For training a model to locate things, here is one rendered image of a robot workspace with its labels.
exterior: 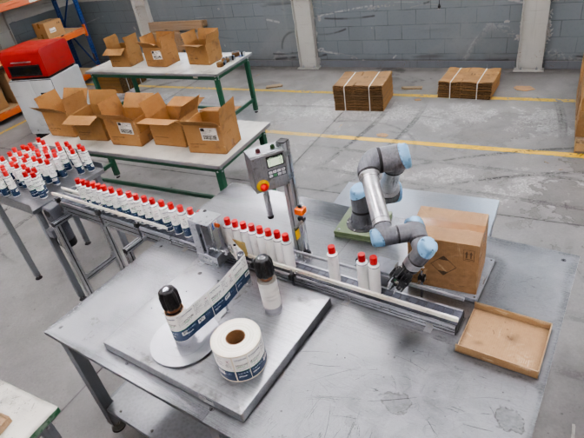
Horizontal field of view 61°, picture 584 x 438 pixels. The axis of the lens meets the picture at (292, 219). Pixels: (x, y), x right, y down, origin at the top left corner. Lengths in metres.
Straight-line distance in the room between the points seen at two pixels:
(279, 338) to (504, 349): 0.89
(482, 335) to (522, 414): 0.36
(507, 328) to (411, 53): 5.87
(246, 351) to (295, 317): 0.37
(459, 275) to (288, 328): 0.77
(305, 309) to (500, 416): 0.87
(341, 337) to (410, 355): 0.29
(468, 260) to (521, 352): 0.41
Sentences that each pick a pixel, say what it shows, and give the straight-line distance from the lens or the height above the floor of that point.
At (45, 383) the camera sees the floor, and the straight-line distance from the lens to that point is 3.76.
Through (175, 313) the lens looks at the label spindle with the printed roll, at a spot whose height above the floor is 1.07.
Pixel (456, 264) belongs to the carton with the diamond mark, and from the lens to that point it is 2.22.
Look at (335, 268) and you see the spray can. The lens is 2.27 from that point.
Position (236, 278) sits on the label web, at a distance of 2.29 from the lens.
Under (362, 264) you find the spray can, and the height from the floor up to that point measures 1.04.
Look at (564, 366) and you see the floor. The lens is 3.26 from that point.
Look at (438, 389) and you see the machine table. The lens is 2.00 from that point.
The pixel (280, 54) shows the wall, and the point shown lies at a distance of 8.50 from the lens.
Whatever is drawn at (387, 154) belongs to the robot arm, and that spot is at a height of 1.42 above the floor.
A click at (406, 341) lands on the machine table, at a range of 2.14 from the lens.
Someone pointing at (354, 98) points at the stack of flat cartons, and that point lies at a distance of 6.34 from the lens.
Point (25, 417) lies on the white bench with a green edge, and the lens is 2.44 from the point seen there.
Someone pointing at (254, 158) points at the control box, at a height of 1.47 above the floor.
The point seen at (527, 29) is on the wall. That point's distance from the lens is 7.28.
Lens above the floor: 2.43
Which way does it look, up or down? 34 degrees down
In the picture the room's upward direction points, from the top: 10 degrees counter-clockwise
